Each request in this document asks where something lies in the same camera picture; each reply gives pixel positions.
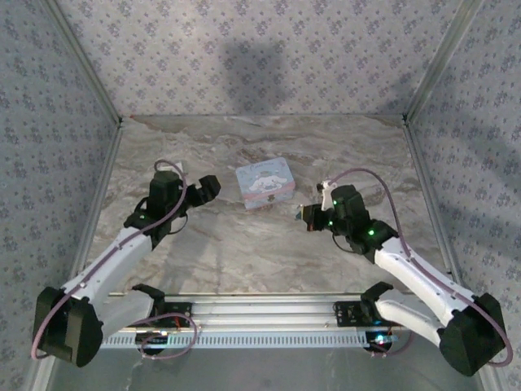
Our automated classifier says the small blue cartoon tin box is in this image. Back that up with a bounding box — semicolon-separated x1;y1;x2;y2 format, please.
234;158;296;213

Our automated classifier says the small lit circuit board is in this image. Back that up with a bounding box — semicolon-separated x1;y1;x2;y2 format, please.
365;331;399;350
139;329;171;348

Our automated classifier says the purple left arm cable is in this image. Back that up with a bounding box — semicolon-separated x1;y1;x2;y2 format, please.
31;159;190;361

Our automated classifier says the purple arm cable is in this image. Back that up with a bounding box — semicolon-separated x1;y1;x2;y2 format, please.
327;168;514;366
31;159;190;361

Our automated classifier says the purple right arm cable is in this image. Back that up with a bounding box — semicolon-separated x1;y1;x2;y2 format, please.
327;168;514;366

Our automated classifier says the silver frame floor rail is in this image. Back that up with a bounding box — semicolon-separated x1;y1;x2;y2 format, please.
23;121;125;391
400;120;505;391

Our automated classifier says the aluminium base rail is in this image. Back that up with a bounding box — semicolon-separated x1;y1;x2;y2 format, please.
108;293;392;327

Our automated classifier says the white slotted cable duct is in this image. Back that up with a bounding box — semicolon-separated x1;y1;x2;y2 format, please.
99;327;392;350

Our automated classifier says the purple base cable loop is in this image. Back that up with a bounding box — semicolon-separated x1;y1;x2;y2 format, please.
137;312;199;361
368;332;414;361

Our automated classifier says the silver frame corner post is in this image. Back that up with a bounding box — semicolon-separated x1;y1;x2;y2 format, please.
40;0;125;128
400;0;488;124

